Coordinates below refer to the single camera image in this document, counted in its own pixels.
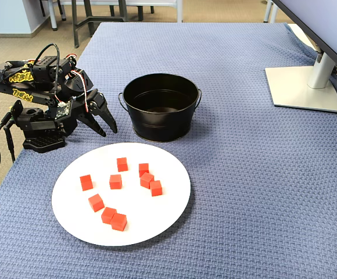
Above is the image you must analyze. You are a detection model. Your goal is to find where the round white plate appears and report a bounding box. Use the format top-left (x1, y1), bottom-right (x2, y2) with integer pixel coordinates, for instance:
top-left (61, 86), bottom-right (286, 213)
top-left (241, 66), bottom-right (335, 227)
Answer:
top-left (51, 142), bottom-right (192, 247)

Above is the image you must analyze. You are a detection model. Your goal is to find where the light blue desk panel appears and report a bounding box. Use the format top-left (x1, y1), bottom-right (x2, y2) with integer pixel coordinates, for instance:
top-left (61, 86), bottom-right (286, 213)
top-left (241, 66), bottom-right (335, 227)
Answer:
top-left (60, 0), bottom-right (184, 8)

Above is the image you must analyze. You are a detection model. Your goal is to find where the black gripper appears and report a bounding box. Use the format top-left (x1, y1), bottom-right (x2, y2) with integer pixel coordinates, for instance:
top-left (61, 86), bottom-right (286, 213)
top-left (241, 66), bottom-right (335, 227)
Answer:
top-left (56, 69), bottom-right (119, 137)

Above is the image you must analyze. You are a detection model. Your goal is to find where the blue woven table cloth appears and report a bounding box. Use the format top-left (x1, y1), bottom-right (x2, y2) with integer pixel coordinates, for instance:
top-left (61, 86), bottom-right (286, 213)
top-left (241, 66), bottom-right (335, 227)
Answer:
top-left (0, 22), bottom-right (337, 279)

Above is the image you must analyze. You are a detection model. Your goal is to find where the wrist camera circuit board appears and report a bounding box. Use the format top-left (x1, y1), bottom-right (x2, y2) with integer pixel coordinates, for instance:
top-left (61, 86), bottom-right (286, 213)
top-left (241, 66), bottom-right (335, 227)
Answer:
top-left (53, 100), bottom-right (74, 121)

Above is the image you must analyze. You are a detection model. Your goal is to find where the monitor with silver stand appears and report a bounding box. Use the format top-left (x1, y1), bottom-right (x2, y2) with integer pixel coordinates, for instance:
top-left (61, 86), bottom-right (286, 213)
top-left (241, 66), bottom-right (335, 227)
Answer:
top-left (264, 0), bottom-right (337, 113)

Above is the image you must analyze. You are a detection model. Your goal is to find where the dark grey metal table frame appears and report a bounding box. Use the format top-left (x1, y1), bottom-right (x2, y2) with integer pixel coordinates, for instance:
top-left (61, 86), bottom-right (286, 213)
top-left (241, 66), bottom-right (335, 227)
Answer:
top-left (71, 0), bottom-right (128, 49)

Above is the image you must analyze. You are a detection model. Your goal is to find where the black metal bucket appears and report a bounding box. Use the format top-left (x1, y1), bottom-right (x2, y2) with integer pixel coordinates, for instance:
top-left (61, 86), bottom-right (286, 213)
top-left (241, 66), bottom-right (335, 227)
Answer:
top-left (118, 73), bottom-right (203, 143)

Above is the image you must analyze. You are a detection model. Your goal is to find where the thin black camera cable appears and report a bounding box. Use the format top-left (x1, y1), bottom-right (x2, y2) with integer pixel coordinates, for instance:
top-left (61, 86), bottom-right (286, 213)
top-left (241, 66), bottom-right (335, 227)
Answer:
top-left (0, 42), bottom-right (62, 189)

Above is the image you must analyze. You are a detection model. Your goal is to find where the grey slanted furniture leg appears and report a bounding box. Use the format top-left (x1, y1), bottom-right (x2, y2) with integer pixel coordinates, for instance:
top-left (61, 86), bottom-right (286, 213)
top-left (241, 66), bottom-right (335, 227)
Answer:
top-left (263, 0), bottom-right (279, 24)

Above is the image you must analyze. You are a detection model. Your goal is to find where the black power cable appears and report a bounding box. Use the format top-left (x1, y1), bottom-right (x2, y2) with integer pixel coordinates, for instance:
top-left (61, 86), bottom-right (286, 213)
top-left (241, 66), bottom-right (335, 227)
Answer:
top-left (2, 123), bottom-right (17, 163)

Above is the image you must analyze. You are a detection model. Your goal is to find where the red white servo wire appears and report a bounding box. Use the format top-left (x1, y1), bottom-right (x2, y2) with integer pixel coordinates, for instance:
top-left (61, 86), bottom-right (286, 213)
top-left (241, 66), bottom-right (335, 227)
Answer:
top-left (69, 69), bottom-right (88, 113)

